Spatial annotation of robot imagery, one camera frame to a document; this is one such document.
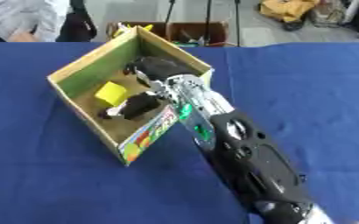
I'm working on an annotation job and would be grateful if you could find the tan cardboard box green inside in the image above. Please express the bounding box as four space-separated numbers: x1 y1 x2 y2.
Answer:
46 25 215 167

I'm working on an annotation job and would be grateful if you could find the person's hand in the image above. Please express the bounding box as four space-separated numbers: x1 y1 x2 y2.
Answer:
4 30 39 43

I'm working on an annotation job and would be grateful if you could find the black bag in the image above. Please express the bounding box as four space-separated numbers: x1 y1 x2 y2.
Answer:
55 0 99 43

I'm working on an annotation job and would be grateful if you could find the brown cardboard box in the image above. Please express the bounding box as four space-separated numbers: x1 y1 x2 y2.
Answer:
104 20 171 42
165 21 230 48

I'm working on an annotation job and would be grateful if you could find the yellow bag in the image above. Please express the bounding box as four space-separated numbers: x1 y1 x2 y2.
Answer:
257 0 322 25

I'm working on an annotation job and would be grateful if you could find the yellow block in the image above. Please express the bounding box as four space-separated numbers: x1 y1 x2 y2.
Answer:
94 80 130 108

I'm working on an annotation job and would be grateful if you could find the beige patterned bag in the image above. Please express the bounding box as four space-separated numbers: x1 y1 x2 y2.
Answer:
309 0 355 28

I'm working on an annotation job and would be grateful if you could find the black tripod leg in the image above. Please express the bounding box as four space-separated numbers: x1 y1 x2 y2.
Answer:
202 0 214 46
231 0 244 47
162 0 179 28

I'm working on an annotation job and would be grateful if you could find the person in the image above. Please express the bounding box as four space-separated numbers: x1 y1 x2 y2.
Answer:
0 0 73 44

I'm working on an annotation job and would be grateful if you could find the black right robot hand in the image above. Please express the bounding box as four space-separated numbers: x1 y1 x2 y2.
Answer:
96 56 200 121

